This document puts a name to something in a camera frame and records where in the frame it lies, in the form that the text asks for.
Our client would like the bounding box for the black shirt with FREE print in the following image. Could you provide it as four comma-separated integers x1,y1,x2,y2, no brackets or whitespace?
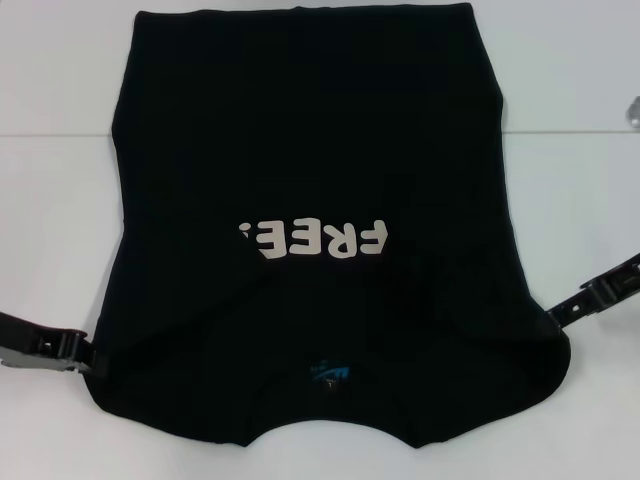
88,2,572,450

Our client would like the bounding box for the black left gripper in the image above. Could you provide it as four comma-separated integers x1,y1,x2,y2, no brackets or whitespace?
0,309,109,377

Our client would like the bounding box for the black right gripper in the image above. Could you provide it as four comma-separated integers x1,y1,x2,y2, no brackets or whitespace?
546,251,640,336

